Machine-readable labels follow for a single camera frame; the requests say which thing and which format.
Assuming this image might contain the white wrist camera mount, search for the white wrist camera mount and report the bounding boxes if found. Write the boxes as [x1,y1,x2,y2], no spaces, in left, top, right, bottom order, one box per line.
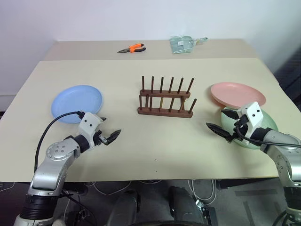
[77,112,104,147]
[236,101,264,145]

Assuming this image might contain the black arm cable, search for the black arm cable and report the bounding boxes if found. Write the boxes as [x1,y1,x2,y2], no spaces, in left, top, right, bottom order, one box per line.
[235,119,301,148]
[34,111,85,174]

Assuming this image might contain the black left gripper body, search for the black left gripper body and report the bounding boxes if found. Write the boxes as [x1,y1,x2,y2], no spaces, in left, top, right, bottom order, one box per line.
[93,130,106,148]

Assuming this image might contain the green plate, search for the green plate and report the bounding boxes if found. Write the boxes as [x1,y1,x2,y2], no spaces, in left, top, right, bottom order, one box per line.
[220,106,279,150]

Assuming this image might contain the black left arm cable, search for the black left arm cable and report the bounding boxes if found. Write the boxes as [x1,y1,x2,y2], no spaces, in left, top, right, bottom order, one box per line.
[34,111,85,174]

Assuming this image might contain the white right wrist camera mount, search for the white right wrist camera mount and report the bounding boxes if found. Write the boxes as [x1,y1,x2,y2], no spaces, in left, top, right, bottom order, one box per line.
[236,101,264,145]

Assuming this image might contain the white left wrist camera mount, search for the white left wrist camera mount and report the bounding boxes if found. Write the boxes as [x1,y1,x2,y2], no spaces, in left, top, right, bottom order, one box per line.
[77,112,104,147]

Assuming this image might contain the wooden dish rack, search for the wooden dish rack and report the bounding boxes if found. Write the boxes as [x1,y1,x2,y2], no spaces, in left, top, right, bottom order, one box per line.
[137,75,198,119]

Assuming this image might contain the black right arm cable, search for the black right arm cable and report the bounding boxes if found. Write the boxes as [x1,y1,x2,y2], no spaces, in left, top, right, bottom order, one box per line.
[235,119,301,148]

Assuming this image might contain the dark rounded shape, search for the dark rounded shape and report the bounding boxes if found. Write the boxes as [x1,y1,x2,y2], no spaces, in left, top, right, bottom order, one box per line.
[168,186,206,226]
[107,188,142,226]

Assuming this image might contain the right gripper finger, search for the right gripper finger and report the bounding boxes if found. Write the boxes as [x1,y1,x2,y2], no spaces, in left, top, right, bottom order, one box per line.
[206,122,236,143]
[222,109,240,121]

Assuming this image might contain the pale green plastic package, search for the pale green plastic package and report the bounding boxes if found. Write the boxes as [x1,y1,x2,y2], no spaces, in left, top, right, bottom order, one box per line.
[169,35,209,55]

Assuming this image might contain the blue plate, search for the blue plate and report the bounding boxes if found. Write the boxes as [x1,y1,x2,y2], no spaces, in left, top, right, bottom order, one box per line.
[51,85,104,125]

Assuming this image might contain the white floor cable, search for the white floor cable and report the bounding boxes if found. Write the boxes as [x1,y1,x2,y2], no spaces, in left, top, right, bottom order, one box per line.
[188,179,218,205]
[90,180,132,196]

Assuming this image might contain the orange-handled pliers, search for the orange-handled pliers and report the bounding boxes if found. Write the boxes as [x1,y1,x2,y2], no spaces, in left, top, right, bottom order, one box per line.
[117,43,147,54]

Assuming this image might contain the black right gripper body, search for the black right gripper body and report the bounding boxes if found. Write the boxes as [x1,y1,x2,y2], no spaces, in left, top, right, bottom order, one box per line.
[232,117,249,142]

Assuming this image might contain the pink plate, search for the pink plate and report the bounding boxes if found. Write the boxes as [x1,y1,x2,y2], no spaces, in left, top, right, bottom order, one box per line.
[210,81,267,110]

